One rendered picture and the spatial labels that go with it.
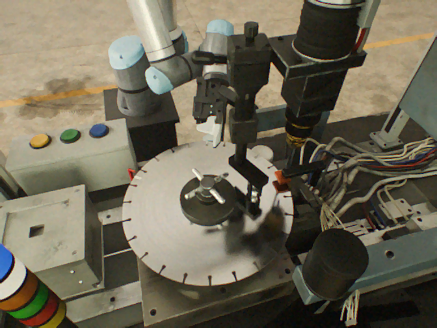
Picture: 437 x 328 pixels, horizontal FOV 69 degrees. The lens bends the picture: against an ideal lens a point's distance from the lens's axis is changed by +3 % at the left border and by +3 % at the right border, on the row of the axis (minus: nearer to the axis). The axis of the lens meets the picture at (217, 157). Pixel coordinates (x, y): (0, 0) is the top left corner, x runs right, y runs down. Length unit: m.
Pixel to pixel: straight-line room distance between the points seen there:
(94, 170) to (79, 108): 1.70
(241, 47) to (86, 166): 0.57
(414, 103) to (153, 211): 0.45
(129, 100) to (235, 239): 0.69
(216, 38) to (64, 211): 0.54
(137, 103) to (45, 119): 1.50
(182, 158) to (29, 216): 0.33
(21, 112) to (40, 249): 2.06
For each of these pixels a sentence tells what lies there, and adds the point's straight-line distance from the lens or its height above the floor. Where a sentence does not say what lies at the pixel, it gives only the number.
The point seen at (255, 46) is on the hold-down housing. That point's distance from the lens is 0.43.
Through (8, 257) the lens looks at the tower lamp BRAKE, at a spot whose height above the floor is 1.14.
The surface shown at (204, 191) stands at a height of 0.99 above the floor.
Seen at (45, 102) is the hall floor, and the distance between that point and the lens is 2.71.
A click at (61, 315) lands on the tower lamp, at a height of 0.98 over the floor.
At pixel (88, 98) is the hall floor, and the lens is 2.62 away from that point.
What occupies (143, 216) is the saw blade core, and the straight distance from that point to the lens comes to 0.61.
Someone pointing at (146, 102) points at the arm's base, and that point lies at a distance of 1.11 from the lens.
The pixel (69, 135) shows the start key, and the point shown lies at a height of 0.91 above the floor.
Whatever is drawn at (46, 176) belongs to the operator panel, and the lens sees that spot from 0.89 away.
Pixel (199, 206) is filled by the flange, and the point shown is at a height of 0.96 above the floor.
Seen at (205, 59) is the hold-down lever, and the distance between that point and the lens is 0.48.
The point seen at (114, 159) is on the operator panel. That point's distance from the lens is 0.85.
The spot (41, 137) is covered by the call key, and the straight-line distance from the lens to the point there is 0.90.
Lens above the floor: 1.45
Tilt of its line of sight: 47 degrees down
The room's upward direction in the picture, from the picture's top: straight up
